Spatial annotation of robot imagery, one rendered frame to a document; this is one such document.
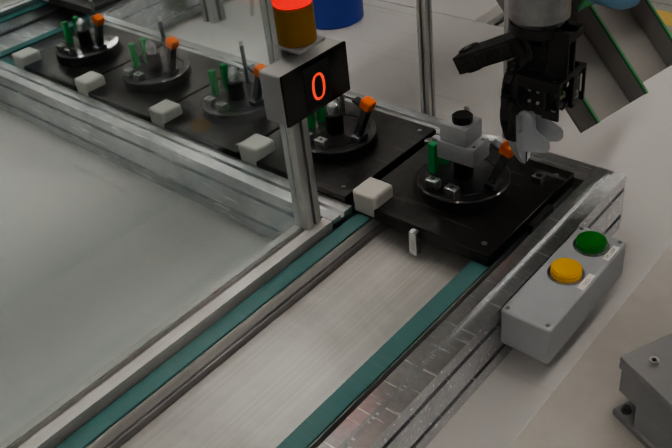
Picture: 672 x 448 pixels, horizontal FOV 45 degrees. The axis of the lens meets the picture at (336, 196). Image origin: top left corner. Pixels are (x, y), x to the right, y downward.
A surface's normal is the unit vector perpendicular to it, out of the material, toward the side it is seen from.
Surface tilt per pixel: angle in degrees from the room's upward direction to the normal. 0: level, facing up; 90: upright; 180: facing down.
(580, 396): 0
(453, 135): 90
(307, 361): 0
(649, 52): 45
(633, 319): 0
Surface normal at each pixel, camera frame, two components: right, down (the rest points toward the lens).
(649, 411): -0.90, 0.32
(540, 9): -0.22, 0.57
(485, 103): -0.10, -0.82
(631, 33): 0.37, -0.30
